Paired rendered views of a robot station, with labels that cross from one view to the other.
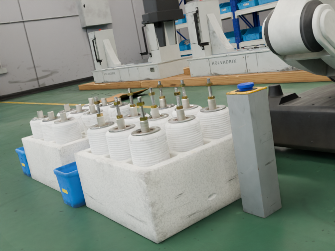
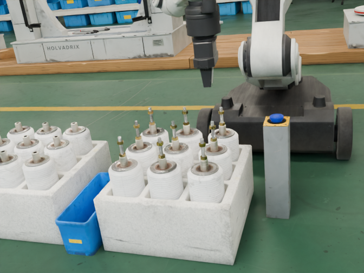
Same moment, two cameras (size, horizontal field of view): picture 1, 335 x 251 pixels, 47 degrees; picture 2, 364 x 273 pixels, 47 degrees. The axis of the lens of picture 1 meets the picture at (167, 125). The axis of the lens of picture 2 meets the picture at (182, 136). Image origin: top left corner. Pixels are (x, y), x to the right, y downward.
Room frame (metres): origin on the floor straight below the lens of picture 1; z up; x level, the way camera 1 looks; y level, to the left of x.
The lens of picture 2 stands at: (0.15, 0.67, 0.78)
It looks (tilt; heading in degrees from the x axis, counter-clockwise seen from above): 23 degrees down; 325
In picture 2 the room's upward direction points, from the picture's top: 7 degrees counter-clockwise
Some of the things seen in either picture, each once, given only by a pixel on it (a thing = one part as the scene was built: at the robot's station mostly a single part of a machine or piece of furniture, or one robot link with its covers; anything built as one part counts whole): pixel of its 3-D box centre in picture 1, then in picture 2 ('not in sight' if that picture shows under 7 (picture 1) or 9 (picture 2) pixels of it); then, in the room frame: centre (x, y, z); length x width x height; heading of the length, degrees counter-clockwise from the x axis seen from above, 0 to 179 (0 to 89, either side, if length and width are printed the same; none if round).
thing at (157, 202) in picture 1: (165, 169); (182, 194); (1.10, 0.03, 0.09); 0.39 x 0.39 x 0.18; 36
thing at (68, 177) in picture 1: (102, 173); (96, 210); (1.27, 0.25, 0.06); 0.30 x 0.11 x 0.12; 127
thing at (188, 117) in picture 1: (181, 119); (214, 149); (1.01, -0.04, 0.25); 0.08 x 0.08 x 0.01
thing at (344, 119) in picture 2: not in sight; (343, 133); (0.98, -0.66, 0.10); 0.20 x 0.05 x 0.20; 126
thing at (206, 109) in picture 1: (213, 109); (222, 133); (1.07, -0.14, 0.25); 0.08 x 0.08 x 0.01
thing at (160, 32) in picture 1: (159, 34); (206, 76); (0.99, -0.02, 0.48); 0.03 x 0.02 x 0.06; 42
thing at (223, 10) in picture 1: (232, 6); not in sight; (7.16, -1.54, 0.90); 0.50 x 0.38 x 0.21; 126
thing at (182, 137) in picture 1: (187, 151); (216, 177); (1.01, -0.04, 0.16); 0.10 x 0.10 x 0.18
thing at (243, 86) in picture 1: (246, 87); (276, 118); (0.91, -0.20, 0.32); 0.04 x 0.04 x 0.02
